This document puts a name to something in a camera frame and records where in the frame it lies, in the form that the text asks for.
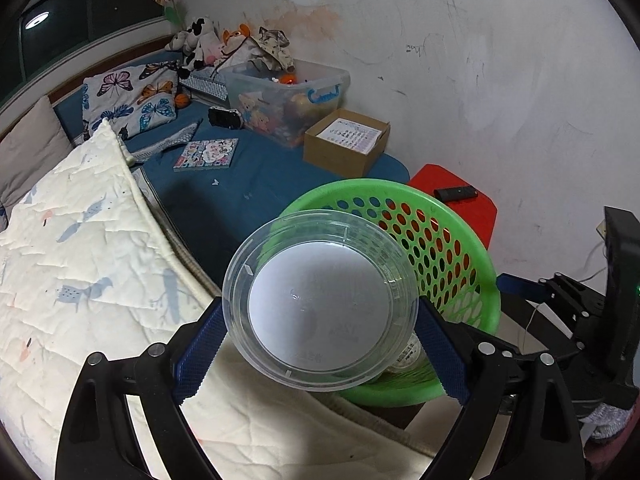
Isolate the clear round plastic container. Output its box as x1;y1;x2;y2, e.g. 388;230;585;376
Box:
222;209;419;392

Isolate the clear plastic dome lid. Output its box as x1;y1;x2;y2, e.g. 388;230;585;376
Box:
386;333;426;374

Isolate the grey knit gloved hand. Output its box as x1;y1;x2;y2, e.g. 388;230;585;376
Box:
580;403;634;442

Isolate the green plastic mesh basket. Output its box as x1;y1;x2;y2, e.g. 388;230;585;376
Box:
276;176;502;408

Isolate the red plastic stool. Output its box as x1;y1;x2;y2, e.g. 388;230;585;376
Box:
409;164;498;248

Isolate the black remote control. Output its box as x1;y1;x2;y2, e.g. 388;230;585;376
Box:
433;185;478;204

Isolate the cream quilted blanket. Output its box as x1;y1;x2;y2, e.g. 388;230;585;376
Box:
1;126;432;479

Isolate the brown cardboard box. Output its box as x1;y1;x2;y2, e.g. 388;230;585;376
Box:
303;108;390;178

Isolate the grey pillow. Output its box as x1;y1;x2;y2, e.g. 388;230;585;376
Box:
0;96;73;212

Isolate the colourful picture book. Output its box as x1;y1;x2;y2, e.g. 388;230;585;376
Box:
174;138;239;171

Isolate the clear plastic toy bin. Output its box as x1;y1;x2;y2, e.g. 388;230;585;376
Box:
220;60;350;148

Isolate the butterfly pillow right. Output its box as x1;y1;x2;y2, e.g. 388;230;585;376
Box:
81;61;178;140

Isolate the small black device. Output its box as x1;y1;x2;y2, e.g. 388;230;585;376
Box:
207;106;244;130

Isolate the plush toy pile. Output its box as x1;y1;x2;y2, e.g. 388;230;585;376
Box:
165;18;295;78

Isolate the window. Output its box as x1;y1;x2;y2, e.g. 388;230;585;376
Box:
1;0;162;102

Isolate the black camera handle unit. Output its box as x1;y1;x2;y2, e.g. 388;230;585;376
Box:
603;206;639;410

